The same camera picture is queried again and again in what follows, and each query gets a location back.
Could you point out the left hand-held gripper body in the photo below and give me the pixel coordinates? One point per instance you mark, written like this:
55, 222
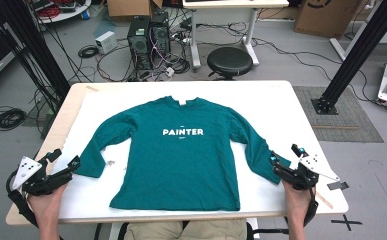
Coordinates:
31, 181

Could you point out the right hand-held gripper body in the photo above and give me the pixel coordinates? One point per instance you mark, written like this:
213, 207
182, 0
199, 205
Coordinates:
309, 173

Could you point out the teal long-sleeve shirt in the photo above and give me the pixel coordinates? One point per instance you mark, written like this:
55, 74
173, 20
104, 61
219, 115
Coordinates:
181, 166

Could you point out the person's left hand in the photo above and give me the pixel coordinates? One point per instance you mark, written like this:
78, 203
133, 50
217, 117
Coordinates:
47, 206

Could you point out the person's right hand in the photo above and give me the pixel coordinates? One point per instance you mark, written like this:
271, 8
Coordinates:
297, 203

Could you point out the wooden stick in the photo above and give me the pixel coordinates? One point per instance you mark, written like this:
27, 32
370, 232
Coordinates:
324, 200

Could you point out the grey floor mat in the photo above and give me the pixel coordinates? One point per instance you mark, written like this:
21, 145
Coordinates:
347, 120

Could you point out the white table cover sheet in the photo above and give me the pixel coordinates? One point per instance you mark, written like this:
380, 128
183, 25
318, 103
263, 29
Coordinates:
254, 100

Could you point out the black metal stand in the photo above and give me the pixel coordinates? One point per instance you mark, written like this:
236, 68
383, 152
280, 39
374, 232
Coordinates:
357, 50
37, 46

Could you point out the person's legs in khaki trousers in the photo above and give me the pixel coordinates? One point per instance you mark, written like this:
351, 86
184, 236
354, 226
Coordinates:
187, 230

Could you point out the black round stool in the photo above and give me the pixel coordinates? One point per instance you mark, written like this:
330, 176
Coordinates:
229, 60

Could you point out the white box device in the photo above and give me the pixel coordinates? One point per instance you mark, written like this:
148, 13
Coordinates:
106, 42

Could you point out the large printed cardboard box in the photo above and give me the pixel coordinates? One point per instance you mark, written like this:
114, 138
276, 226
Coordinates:
327, 16

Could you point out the black computer tower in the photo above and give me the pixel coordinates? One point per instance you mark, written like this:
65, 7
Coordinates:
160, 36
139, 43

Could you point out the round white table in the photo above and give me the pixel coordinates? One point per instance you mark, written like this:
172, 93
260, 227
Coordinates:
71, 13

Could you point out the white desk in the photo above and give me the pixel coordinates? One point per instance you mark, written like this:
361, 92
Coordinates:
234, 3

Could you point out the brown cardboard box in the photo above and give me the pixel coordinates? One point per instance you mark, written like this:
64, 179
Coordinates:
127, 7

